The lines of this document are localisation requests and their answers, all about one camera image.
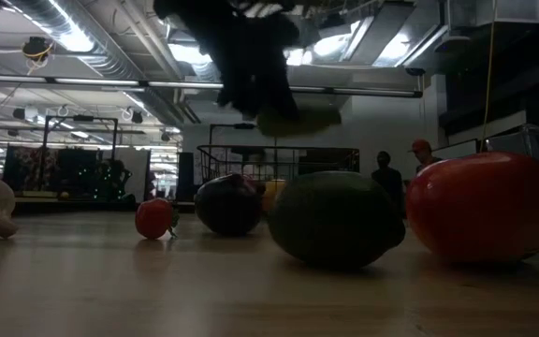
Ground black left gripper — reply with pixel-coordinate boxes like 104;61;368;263
153;0;301;121

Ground light green chayote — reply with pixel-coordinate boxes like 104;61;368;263
255;106;343;139

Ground metal wire basket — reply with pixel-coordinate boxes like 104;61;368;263
196;144;361;187

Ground yellow bell pepper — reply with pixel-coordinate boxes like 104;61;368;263
262;179;288;215

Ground dark purple eggplant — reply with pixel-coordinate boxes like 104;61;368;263
194;173;266;237

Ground dark green lime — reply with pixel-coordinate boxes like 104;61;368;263
267;170;407;271

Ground large red tomato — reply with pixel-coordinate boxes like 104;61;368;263
405;151;539;264

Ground black upright panel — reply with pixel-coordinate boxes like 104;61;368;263
177;152;195;202

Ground white panel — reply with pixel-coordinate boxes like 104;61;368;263
114;148;152;202

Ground person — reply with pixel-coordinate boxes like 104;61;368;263
407;139;444;175
371;150;405;219

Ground small red tomato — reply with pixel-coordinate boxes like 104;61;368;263
134;197;181;241

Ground black equipment green lights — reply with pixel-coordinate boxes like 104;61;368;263
58;149;133;202

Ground floral patterned panel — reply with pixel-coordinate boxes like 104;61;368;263
1;145;60;193

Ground clear plastic bin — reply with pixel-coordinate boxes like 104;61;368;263
479;123;539;179

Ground black aluminium rig frame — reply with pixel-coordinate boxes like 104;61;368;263
0;73;424;98

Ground black ceiling-hung camera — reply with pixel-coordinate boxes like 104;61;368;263
21;36;55;65

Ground yellow cable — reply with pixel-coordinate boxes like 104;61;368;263
480;0;498;139

